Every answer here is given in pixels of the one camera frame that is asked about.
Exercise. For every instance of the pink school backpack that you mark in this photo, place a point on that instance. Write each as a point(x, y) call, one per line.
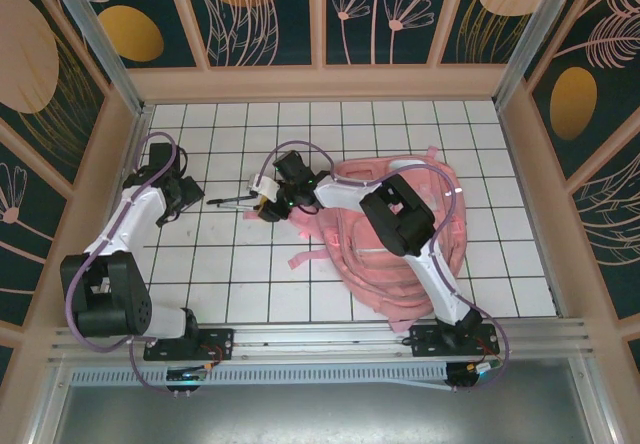
point(360, 264)

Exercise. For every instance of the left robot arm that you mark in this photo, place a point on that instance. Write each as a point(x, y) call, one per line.
point(110, 294)

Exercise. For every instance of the grey metal plate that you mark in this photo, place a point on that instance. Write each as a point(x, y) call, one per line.
point(320, 414)

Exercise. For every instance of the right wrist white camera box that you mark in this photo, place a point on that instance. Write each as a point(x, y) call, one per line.
point(262, 186)

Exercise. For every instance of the aluminium side rail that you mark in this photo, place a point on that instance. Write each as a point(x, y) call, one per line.
point(129, 164)
point(536, 214)

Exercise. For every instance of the aluminium mounting rail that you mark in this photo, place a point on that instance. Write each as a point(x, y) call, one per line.
point(320, 341)

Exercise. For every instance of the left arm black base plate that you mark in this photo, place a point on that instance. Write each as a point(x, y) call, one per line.
point(220, 341)

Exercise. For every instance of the aluminium frame post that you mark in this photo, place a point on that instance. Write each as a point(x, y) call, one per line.
point(536, 34)
point(50, 404)
point(597, 404)
point(102, 49)

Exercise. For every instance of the dark floral wall panel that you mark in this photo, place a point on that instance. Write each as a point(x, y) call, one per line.
point(30, 64)
point(615, 239)
point(480, 24)
point(150, 14)
point(380, 14)
point(25, 239)
point(250, 24)
point(600, 64)

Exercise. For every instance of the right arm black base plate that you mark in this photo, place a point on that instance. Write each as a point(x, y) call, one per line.
point(422, 341)

